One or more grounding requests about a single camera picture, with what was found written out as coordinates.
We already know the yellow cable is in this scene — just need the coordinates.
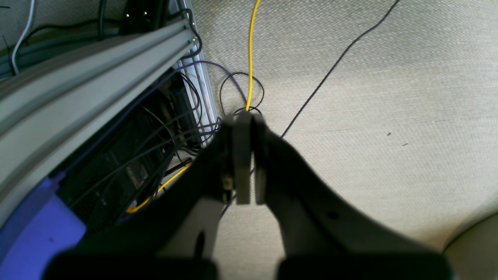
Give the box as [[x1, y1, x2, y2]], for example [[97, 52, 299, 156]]
[[126, 0, 261, 214]]

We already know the grey aluminium frame rail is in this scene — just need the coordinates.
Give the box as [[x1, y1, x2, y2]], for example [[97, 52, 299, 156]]
[[0, 19, 193, 224]]

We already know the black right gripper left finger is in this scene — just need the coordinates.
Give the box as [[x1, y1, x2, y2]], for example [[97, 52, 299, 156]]
[[74, 114, 253, 280]]

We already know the blue plastic box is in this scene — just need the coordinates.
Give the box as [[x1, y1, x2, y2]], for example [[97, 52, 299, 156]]
[[0, 177, 86, 280]]

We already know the thin black floor cable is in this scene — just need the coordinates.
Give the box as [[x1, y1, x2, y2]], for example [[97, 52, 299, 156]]
[[281, 0, 400, 138]]

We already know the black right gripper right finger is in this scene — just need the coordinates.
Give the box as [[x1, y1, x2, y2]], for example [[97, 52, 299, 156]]
[[252, 115, 456, 280]]

